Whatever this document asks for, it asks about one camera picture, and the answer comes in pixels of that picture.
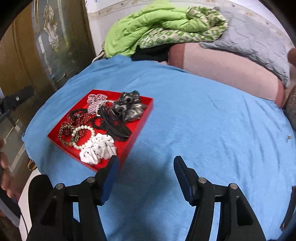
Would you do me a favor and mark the person left hand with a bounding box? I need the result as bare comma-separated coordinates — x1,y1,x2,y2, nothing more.
1,151,20,201

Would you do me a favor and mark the red tray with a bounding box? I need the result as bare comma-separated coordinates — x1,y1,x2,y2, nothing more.
47,89,154,172

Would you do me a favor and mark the black hair claw clip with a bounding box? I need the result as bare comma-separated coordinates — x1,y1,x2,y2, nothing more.
91,105,132,142

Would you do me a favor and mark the grey quilted blanket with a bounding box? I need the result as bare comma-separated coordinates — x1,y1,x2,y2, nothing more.
200,7,290,87

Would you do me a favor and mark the white polka dot scrunchie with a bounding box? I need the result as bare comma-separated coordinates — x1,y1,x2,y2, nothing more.
79,133,117,165

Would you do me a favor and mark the pink checked scrunchie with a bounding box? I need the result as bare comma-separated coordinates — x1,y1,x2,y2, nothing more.
87,94,108,115

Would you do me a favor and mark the striped beige cushion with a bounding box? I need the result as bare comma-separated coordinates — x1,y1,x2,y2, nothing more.
285,86,296,131

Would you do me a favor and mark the wooden glass door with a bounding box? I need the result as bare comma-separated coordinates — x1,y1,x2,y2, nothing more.
0,0,95,186

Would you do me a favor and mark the blue bed sheet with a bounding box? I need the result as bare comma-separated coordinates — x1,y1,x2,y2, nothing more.
23,56,295,240

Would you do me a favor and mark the green blanket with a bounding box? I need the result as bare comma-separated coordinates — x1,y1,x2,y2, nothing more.
104,1,228,58

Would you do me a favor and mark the black braided hair tie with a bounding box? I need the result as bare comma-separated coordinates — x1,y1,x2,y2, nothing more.
69,108,88,120

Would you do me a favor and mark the grey black scrunchie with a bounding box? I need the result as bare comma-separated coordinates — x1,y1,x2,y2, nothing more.
112,90,147,123

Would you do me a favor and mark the white pearl bracelet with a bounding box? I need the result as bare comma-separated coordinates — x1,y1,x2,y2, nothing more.
71,124,96,150

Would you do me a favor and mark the pink pillow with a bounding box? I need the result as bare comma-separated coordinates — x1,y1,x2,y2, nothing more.
168,43,285,108

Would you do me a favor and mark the leopard print hair tie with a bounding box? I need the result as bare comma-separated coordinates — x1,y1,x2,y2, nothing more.
58,124,80,147

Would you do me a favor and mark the red polka dot scrunchie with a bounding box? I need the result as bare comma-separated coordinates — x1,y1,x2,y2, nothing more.
59,111,93,137

